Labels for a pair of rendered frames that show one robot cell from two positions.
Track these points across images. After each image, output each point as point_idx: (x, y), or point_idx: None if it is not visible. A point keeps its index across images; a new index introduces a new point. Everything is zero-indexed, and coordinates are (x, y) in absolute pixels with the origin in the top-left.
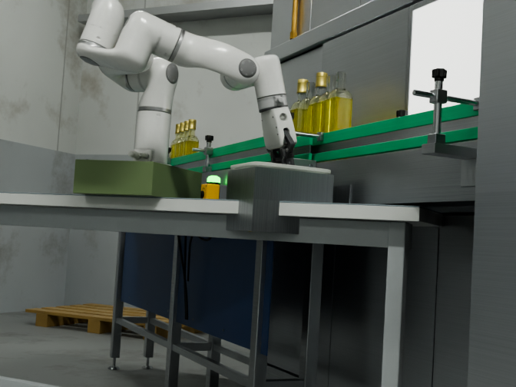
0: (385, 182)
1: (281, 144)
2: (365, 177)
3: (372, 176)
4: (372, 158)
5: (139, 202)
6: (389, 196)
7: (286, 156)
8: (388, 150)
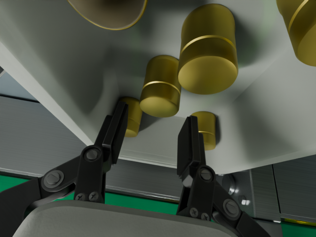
0: (27, 128)
1: (36, 209)
2: (74, 146)
3: (56, 142)
4: (46, 170)
5: None
6: (25, 108)
7: (77, 156)
8: (22, 179)
